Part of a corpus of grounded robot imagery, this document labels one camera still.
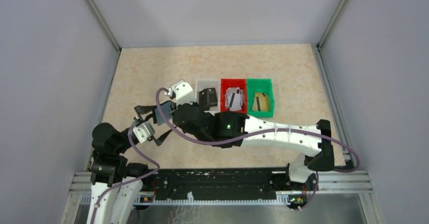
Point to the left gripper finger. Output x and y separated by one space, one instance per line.
145 113
160 138

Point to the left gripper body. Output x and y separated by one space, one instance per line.
144 131

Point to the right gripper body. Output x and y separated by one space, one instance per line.
168 112

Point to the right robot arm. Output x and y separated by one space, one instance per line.
232 129

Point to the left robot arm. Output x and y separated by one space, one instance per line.
115 183

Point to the white cards in red bin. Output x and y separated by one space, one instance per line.
234 99

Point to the gold card in green bin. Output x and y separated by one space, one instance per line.
260 102

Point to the white plastic bin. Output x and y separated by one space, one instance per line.
206 83

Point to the red plastic bin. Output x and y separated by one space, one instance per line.
226 83

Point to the green plastic bin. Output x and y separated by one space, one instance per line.
263 85

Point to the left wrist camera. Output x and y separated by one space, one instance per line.
144 132

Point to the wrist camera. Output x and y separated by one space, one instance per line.
144 132
184 93

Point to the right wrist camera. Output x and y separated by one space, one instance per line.
184 93

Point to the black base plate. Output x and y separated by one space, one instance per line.
223 184

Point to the aluminium frame rail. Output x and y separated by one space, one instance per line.
326 183

